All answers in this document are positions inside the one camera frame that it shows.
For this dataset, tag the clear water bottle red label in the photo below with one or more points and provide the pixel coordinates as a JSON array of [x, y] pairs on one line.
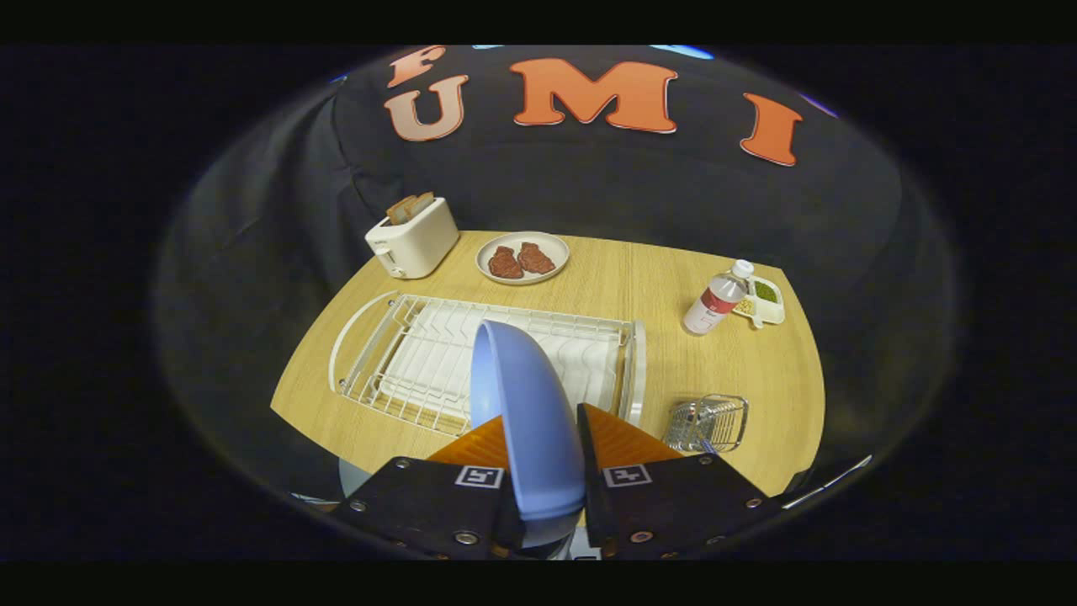
[[715, 303]]

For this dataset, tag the white toaster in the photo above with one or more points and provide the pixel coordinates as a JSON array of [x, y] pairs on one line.
[[416, 244]]

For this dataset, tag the brown meat piece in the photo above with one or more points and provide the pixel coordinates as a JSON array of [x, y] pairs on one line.
[[505, 263], [536, 257]]

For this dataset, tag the toasted bread slice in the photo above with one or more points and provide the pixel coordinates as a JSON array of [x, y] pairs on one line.
[[400, 210], [422, 202]]

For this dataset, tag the white divided snack tray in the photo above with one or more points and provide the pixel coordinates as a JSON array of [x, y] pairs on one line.
[[767, 296]]

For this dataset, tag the black backdrop cloth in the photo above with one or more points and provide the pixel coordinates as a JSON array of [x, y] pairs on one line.
[[589, 185]]

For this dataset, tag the blue plate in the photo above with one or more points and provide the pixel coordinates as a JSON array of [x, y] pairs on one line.
[[530, 421]]

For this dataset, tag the beige plate with meat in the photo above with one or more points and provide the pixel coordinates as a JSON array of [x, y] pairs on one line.
[[505, 240]]

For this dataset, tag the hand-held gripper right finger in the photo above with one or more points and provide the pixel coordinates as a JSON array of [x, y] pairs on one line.
[[648, 513]]

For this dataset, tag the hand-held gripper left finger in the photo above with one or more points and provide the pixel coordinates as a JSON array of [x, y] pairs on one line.
[[421, 505]]

